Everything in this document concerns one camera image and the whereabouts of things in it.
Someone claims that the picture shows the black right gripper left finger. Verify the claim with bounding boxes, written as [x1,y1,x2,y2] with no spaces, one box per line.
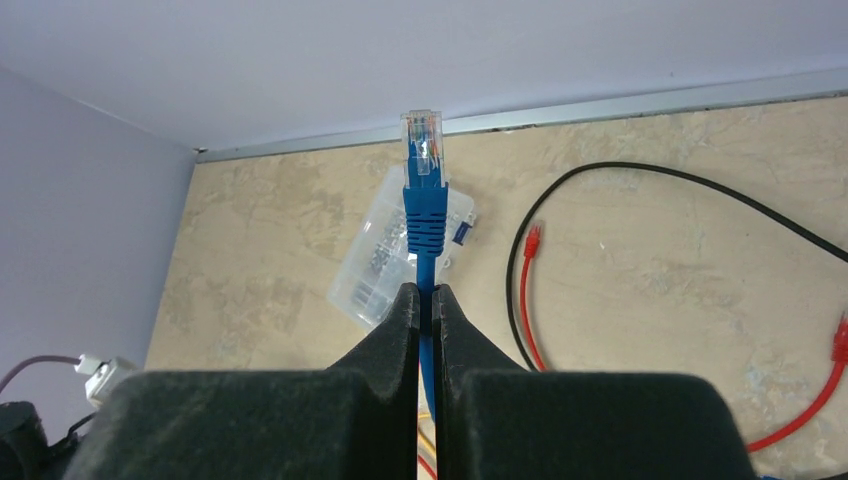
[66,283,421,479]

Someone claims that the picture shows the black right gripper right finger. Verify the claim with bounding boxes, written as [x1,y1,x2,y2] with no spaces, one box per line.
[432,286,756,479]

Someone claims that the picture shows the clear plastic parts box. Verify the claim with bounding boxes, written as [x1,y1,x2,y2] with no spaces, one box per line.
[326,164,476,333]

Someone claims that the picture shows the red ethernet cable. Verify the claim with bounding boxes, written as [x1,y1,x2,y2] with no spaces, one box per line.
[518,223,848,454]

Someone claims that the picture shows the black ethernet cable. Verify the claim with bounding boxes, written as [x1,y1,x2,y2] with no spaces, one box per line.
[505,160,848,372]

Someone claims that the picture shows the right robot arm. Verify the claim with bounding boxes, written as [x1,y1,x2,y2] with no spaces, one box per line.
[1,283,755,479]

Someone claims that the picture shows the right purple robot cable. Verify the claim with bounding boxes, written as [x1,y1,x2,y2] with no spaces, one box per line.
[0,354,84,395]

